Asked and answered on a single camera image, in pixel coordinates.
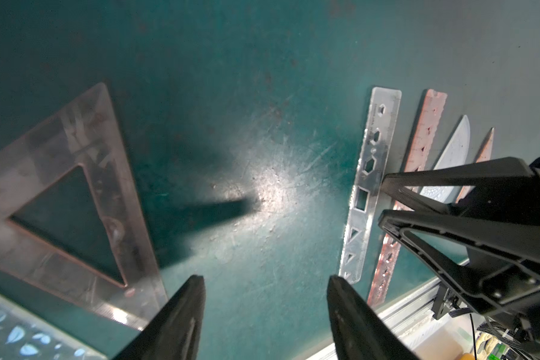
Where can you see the clear protractor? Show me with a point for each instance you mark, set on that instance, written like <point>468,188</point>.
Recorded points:
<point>454,155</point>

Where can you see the brown stencil ruler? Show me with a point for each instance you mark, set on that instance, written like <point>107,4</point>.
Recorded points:
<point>404,186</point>

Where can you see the short clear stencil ruler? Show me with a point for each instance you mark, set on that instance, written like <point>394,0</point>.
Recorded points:
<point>382,115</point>

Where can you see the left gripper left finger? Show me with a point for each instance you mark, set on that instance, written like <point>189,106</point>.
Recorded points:
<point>174,333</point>

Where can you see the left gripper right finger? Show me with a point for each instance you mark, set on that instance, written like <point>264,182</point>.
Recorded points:
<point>358,333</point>

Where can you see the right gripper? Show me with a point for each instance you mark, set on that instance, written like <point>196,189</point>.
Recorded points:
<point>488,253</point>

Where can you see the clear small triangle ruler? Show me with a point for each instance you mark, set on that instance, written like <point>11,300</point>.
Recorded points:
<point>24,335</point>

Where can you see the brown tall triangle ruler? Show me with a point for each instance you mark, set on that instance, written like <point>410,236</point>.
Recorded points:
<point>71,223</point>

